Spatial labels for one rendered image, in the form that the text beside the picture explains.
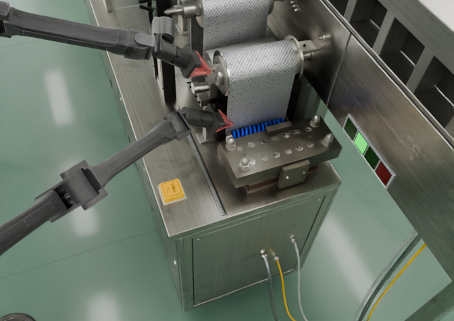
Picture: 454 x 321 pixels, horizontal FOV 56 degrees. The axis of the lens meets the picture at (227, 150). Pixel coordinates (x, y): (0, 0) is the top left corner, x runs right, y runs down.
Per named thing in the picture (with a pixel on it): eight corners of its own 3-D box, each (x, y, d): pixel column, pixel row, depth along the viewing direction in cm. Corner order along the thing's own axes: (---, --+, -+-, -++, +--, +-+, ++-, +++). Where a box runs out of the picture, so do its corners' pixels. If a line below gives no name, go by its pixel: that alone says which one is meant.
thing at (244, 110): (225, 134, 154) (228, 96, 139) (284, 118, 160) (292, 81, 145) (225, 134, 153) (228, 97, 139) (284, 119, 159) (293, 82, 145)
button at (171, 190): (159, 187, 152) (159, 183, 150) (178, 182, 153) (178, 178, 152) (165, 203, 148) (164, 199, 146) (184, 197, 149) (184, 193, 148)
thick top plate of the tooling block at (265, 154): (218, 153, 154) (219, 142, 149) (316, 126, 164) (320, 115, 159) (235, 188, 145) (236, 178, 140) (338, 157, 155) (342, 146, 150)
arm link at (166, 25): (129, 57, 127) (134, 42, 119) (132, 24, 131) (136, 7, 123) (169, 65, 131) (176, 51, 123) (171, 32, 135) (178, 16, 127)
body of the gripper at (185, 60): (188, 80, 131) (169, 71, 126) (180, 60, 137) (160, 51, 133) (200, 64, 128) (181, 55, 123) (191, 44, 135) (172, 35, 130)
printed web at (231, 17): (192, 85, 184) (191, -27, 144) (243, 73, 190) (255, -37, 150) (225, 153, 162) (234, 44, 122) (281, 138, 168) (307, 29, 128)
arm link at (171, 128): (90, 207, 104) (65, 170, 102) (80, 213, 108) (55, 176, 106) (194, 133, 135) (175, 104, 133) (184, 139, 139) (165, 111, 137)
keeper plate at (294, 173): (277, 184, 154) (281, 166, 145) (301, 177, 156) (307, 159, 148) (280, 190, 152) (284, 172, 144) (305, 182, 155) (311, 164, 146)
